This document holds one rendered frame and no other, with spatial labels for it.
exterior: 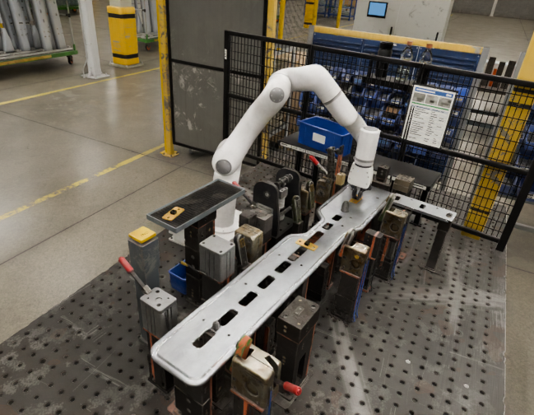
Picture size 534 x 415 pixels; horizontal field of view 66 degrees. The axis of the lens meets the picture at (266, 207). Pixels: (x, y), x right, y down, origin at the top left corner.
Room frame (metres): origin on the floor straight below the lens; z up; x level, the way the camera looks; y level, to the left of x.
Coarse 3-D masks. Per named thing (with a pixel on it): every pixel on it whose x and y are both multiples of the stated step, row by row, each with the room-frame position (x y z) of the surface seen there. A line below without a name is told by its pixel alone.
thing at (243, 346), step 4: (244, 336) 0.72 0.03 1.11; (240, 340) 0.71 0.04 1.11; (244, 340) 0.71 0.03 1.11; (248, 340) 0.71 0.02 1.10; (252, 340) 0.72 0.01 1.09; (236, 344) 0.71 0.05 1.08; (240, 344) 0.70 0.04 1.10; (244, 344) 0.70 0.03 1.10; (248, 344) 0.71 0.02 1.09; (236, 348) 0.70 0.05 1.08; (240, 348) 0.70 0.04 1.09; (244, 348) 0.69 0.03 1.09; (248, 348) 0.72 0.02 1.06; (236, 352) 0.70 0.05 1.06; (240, 352) 0.70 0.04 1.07; (244, 352) 0.71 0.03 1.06; (240, 356) 0.70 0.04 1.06; (244, 356) 0.71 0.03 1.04
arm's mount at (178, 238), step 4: (236, 212) 1.84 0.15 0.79; (240, 212) 1.85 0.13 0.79; (172, 232) 1.66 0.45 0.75; (180, 232) 1.64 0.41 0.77; (232, 232) 1.66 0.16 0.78; (172, 236) 1.68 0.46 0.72; (176, 236) 1.65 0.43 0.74; (180, 236) 1.64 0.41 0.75; (220, 236) 1.61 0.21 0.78; (224, 236) 1.62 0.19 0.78; (228, 236) 1.62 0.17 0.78; (232, 236) 1.63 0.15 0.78; (172, 240) 1.66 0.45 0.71; (176, 240) 1.65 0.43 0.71; (180, 240) 1.64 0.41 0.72; (232, 240) 1.62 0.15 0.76; (180, 244) 1.64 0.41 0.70
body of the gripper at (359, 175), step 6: (354, 162) 1.70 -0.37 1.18; (354, 168) 1.68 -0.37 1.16; (360, 168) 1.66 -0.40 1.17; (366, 168) 1.65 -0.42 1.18; (372, 168) 1.66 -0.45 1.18; (354, 174) 1.67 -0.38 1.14; (360, 174) 1.66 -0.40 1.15; (366, 174) 1.64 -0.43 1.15; (372, 174) 1.66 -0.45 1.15; (348, 180) 1.68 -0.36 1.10; (354, 180) 1.67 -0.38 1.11; (360, 180) 1.65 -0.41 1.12; (366, 180) 1.64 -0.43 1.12; (360, 186) 1.65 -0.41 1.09; (366, 186) 1.64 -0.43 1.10
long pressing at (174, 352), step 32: (384, 192) 1.79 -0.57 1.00; (320, 224) 1.44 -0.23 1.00; (352, 224) 1.47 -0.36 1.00; (288, 256) 1.21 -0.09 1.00; (320, 256) 1.22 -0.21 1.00; (224, 288) 1.00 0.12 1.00; (256, 288) 1.02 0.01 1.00; (288, 288) 1.03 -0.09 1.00; (192, 320) 0.86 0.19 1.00; (256, 320) 0.88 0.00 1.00; (160, 352) 0.74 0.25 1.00; (192, 352) 0.75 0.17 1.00; (224, 352) 0.75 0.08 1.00; (192, 384) 0.66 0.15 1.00
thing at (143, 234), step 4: (140, 228) 1.08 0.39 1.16; (144, 228) 1.08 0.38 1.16; (132, 232) 1.05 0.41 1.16; (136, 232) 1.05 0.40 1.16; (140, 232) 1.05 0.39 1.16; (144, 232) 1.06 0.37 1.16; (148, 232) 1.06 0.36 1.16; (152, 232) 1.06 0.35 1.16; (132, 236) 1.03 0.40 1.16; (136, 236) 1.03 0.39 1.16; (140, 236) 1.03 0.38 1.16; (144, 236) 1.03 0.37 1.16; (148, 236) 1.04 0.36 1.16; (152, 236) 1.05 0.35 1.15; (140, 240) 1.01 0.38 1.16; (144, 240) 1.02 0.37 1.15
